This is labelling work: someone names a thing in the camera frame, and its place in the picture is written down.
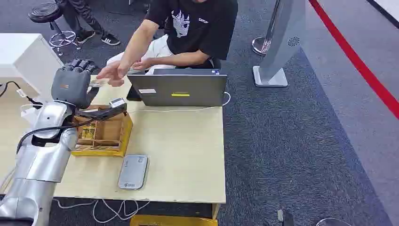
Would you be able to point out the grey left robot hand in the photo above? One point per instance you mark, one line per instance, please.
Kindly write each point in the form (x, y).
(70, 87)

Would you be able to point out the person's left hand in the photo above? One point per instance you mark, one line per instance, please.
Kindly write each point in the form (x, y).
(142, 65)

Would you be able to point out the person's right hand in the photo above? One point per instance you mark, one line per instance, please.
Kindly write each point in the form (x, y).
(114, 72)

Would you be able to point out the small printed card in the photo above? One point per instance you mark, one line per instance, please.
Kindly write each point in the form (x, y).
(96, 83)

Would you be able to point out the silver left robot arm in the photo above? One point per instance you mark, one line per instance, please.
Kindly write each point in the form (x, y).
(40, 162)

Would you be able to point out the grey laptop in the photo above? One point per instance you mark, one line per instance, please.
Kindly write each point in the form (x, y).
(182, 90)

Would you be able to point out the yellow card in box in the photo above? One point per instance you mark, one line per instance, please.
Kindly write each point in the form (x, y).
(88, 131)

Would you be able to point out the white cabinet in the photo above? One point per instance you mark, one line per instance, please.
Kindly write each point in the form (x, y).
(25, 59)

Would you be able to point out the wooden card box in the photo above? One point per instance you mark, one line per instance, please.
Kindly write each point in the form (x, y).
(104, 134)

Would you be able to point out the standing person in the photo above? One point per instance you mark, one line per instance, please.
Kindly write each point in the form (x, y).
(84, 21)

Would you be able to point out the seated person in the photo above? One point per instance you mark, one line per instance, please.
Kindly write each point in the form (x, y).
(199, 31)

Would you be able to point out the black round stool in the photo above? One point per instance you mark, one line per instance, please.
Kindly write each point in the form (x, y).
(46, 12)

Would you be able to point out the silver flat card reader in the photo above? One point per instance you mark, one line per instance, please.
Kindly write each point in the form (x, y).
(133, 172)

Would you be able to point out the grey standing display panel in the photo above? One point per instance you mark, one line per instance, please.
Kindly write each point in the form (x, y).
(280, 46)

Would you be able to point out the yellow box under desk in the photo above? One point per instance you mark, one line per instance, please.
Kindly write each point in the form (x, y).
(171, 221)

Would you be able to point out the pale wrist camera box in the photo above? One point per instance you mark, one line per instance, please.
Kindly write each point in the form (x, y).
(117, 102)

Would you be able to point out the chrome stanchion post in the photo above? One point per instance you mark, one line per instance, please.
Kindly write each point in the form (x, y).
(265, 40)

